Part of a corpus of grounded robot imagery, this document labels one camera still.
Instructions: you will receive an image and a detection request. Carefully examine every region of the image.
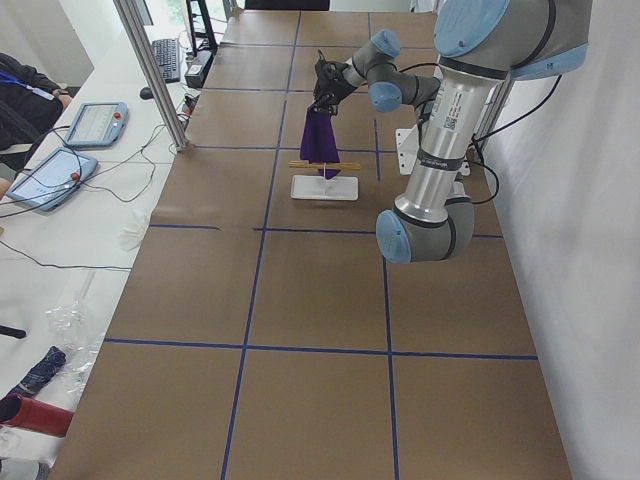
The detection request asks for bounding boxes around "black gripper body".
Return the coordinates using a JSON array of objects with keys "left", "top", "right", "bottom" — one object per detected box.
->
[{"left": 313, "top": 59, "right": 356, "bottom": 103}]

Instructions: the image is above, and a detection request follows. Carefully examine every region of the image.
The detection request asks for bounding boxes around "purple towel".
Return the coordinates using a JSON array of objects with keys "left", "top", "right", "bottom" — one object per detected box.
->
[{"left": 300, "top": 103, "right": 340, "bottom": 164}]

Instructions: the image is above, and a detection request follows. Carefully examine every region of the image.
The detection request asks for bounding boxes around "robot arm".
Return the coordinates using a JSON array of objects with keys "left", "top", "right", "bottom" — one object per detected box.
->
[
  {"left": 376, "top": 1, "right": 592, "bottom": 264},
  {"left": 311, "top": 29, "right": 441, "bottom": 116}
]

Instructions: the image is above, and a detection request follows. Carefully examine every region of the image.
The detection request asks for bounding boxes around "right wooden rack bar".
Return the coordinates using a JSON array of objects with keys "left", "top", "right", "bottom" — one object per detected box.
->
[{"left": 288, "top": 160, "right": 323, "bottom": 168}]

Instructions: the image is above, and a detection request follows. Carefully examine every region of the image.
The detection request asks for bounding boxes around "wooden rack bar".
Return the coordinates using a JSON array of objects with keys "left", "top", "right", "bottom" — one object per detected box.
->
[
  {"left": 288, "top": 160, "right": 323, "bottom": 168},
  {"left": 303, "top": 162, "right": 361, "bottom": 171}
]

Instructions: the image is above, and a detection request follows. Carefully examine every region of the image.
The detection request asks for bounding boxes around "left wooden rack bar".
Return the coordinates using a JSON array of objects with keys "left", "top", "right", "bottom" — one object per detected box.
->
[{"left": 303, "top": 162, "right": 361, "bottom": 171}]

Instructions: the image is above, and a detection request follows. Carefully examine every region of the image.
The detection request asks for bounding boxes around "black mini computer box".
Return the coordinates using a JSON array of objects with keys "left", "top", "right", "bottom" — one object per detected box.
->
[{"left": 184, "top": 51, "right": 214, "bottom": 89}]

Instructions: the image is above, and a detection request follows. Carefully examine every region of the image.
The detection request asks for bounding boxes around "black keyboard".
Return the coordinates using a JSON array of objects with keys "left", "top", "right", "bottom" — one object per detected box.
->
[{"left": 151, "top": 39, "right": 181, "bottom": 83}]

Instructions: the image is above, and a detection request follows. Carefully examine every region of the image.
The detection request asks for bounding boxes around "black computer mouse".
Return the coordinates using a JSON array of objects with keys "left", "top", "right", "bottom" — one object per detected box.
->
[{"left": 139, "top": 87, "right": 154, "bottom": 100}]

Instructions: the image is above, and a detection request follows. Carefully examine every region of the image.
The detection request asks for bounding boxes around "teach pendant tablet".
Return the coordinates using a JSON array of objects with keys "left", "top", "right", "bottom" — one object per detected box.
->
[
  {"left": 7, "top": 147, "right": 98, "bottom": 211},
  {"left": 64, "top": 102, "right": 129, "bottom": 150}
]

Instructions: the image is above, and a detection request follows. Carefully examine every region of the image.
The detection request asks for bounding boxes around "person in black clothes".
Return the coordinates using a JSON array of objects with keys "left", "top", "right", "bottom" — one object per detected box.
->
[{"left": 1, "top": 53, "right": 73, "bottom": 151}]

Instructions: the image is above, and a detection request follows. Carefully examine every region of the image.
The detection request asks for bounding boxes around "clear plastic wrap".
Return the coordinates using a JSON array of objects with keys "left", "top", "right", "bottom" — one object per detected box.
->
[{"left": 45, "top": 270, "right": 106, "bottom": 398}]

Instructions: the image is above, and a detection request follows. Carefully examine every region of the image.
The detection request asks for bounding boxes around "folded dark blue umbrella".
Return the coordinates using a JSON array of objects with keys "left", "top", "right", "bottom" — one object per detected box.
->
[{"left": 8, "top": 346, "right": 66, "bottom": 398}]

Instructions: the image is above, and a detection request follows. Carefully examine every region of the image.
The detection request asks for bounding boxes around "red bottle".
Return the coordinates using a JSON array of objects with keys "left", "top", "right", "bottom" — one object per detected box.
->
[{"left": 1, "top": 394, "right": 74, "bottom": 438}]

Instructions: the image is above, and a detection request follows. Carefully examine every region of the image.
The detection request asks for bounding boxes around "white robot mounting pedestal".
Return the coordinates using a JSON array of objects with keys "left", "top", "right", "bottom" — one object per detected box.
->
[{"left": 394, "top": 127, "right": 471, "bottom": 177}]

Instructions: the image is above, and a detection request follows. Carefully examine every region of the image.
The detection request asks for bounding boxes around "left braided black cable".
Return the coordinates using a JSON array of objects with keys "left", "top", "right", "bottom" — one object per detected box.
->
[{"left": 464, "top": 74, "right": 564, "bottom": 206}]

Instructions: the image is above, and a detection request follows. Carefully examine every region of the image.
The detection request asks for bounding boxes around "aluminium frame post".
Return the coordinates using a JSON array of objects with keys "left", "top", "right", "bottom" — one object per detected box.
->
[{"left": 113, "top": 0, "right": 188, "bottom": 152}]

